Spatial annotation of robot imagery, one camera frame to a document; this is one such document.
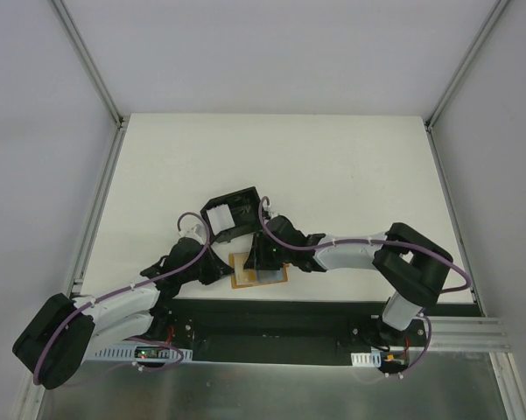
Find aluminium front cross rail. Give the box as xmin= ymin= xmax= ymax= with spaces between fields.
xmin=43 ymin=305 xmax=513 ymax=355

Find aluminium frame rail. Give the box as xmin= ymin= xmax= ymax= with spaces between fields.
xmin=47 ymin=0 xmax=130 ymax=307
xmin=427 ymin=1 xmax=523 ymax=314

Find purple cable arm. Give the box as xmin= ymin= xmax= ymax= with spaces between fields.
xmin=258 ymin=197 xmax=472 ymax=382
xmin=32 ymin=212 xmax=214 ymax=389

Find black plastic card box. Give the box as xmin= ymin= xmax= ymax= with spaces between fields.
xmin=200 ymin=186 xmax=262 ymax=244

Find white cable duct right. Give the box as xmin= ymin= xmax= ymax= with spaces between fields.
xmin=350 ymin=349 xmax=382 ymax=368

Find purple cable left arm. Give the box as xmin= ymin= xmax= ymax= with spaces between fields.
xmin=32 ymin=212 xmax=214 ymax=389

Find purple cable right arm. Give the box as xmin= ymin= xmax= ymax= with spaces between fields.
xmin=258 ymin=197 xmax=472 ymax=382

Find white cards in box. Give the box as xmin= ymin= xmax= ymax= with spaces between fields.
xmin=207 ymin=204 xmax=235 ymax=235

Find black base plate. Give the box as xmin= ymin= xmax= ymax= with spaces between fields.
xmin=65 ymin=295 xmax=437 ymax=367

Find white cable duct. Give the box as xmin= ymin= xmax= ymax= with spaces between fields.
xmin=350 ymin=349 xmax=382 ymax=368
xmin=88 ymin=341 xmax=193 ymax=364

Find aluminium frame rail right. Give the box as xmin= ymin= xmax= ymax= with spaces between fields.
xmin=427 ymin=1 xmax=523 ymax=314

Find aluminium frame rail left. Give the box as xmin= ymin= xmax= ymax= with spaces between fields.
xmin=47 ymin=0 xmax=130 ymax=307

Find white cable duct left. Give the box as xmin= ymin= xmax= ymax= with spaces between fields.
xmin=88 ymin=341 xmax=193 ymax=364

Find yellow leather card holder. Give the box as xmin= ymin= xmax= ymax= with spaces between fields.
xmin=228 ymin=253 xmax=289 ymax=289

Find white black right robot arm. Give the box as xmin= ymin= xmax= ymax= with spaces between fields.
xmin=243 ymin=216 xmax=453 ymax=349

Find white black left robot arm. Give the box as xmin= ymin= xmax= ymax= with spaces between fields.
xmin=12 ymin=238 xmax=234 ymax=389

